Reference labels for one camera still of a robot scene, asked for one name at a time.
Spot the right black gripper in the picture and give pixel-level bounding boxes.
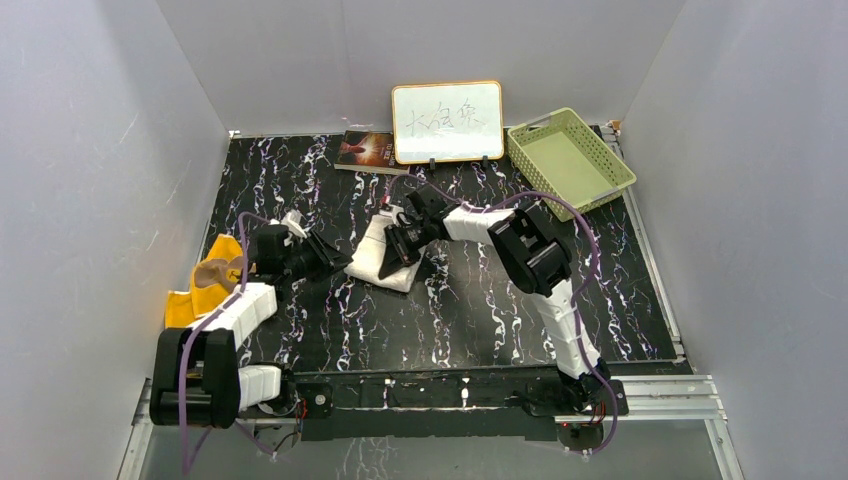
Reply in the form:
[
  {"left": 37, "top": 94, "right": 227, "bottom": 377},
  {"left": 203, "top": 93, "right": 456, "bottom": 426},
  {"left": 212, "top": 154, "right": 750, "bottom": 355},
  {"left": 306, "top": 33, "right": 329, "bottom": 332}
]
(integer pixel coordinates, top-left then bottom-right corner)
[{"left": 381, "top": 217, "right": 434, "bottom": 280}]

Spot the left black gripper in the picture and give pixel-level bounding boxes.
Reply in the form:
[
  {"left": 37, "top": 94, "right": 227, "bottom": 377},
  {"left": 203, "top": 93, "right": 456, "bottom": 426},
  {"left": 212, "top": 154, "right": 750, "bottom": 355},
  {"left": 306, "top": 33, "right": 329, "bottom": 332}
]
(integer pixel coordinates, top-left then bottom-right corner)
[{"left": 283, "top": 231, "right": 353, "bottom": 284}]

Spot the white towel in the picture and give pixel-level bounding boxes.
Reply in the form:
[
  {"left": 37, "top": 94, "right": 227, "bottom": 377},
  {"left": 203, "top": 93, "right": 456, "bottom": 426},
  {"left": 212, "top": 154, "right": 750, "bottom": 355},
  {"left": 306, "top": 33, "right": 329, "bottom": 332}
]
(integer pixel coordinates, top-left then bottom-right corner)
[{"left": 344, "top": 205, "right": 421, "bottom": 294}]

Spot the yellow bear towel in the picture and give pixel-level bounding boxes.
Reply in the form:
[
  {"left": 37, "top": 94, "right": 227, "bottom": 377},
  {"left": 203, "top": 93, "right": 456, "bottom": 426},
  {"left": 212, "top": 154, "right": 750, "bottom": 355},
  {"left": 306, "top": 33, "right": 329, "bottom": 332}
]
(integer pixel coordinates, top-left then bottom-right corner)
[{"left": 164, "top": 234, "right": 245, "bottom": 328}]

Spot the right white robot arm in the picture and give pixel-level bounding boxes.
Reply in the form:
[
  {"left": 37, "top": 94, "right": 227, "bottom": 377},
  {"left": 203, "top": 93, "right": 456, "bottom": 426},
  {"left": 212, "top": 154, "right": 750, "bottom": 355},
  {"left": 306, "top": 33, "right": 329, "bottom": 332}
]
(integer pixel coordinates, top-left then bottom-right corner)
[{"left": 377, "top": 186, "right": 609, "bottom": 414}]

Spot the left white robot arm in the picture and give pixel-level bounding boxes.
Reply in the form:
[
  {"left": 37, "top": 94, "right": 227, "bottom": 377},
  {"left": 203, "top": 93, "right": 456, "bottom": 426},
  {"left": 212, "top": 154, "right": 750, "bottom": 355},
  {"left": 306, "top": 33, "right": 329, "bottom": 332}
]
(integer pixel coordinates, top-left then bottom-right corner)
[{"left": 149, "top": 211, "right": 352, "bottom": 428}]

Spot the dark paperback book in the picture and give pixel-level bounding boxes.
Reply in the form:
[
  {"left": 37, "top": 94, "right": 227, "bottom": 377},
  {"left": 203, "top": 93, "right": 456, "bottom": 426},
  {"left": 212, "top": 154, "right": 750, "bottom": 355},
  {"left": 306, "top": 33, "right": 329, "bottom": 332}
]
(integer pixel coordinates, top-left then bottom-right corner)
[{"left": 334, "top": 130, "right": 409, "bottom": 175}]

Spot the green plastic basket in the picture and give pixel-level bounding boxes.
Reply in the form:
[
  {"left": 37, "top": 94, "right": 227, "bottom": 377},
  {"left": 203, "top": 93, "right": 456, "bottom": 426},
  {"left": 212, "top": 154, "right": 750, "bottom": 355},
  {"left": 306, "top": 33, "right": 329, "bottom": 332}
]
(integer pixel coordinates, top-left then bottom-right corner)
[{"left": 506, "top": 107, "right": 637, "bottom": 213}]

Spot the small whiteboard orange frame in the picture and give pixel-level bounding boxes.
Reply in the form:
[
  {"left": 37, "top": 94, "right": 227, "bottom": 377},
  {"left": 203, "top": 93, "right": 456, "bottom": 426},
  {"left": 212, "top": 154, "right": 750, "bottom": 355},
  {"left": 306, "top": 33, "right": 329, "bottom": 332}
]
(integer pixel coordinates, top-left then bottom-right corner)
[{"left": 391, "top": 80, "right": 505, "bottom": 165}]

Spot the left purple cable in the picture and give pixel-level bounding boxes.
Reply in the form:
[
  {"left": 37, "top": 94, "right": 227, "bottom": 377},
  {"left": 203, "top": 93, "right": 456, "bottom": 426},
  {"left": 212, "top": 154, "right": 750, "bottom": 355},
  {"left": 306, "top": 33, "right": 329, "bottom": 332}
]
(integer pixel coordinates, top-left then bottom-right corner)
[{"left": 178, "top": 210, "right": 280, "bottom": 477}]

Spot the black base frame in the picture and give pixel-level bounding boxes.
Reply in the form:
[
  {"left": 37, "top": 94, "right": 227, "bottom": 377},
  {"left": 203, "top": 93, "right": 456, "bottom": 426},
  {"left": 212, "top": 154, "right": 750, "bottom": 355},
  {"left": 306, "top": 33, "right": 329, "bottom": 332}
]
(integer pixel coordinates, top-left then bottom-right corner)
[{"left": 283, "top": 365, "right": 609, "bottom": 441}]

